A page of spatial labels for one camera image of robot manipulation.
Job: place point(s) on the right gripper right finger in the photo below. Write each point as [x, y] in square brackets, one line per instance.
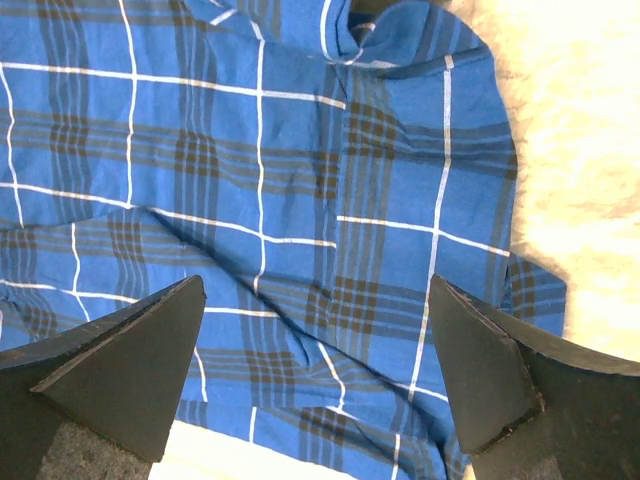
[528, 404]

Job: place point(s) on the blue plaid long sleeve shirt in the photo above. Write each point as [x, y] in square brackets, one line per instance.
[316, 163]

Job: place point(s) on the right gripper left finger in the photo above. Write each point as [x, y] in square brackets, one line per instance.
[98, 401]

